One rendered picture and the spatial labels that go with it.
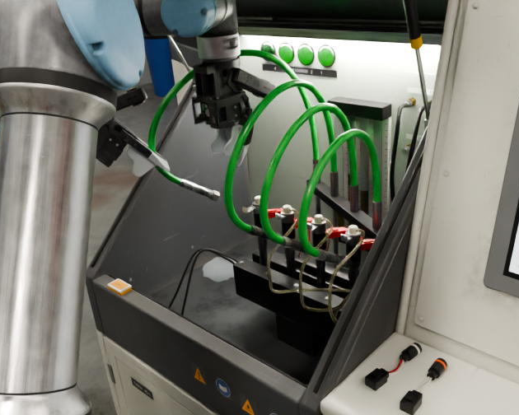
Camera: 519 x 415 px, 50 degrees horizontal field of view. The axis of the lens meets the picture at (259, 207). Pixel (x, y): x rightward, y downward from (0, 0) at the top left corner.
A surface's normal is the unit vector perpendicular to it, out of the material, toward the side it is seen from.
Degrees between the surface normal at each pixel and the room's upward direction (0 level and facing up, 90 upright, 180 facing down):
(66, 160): 73
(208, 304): 0
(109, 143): 77
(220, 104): 90
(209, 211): 90
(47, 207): 66
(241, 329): 0
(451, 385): 0
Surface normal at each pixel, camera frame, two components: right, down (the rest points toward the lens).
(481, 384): -0.08, -0.90
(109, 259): 0.73, 0.23
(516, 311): -0.68, 0.13
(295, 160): -0.68, 0.36
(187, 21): -0.23, 0.43
